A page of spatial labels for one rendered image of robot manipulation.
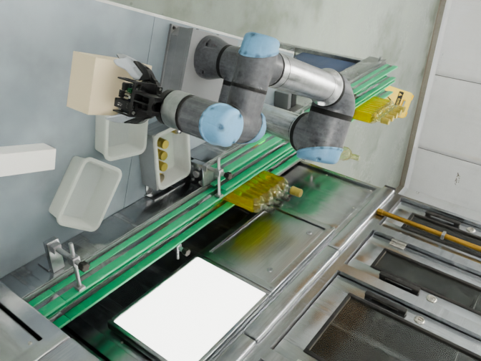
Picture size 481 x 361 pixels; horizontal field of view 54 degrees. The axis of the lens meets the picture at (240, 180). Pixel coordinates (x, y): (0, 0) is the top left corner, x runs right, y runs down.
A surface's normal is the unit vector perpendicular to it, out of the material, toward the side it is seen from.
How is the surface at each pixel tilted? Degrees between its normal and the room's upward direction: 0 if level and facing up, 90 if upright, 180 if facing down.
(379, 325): 90
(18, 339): 91
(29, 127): 0
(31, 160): 0
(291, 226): 90
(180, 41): 90
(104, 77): 0
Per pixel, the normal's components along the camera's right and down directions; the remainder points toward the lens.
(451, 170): -0.61, 0.39
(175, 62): -0.57, 0.09
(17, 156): 0.80, 0.32
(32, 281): 0.02, -0.86
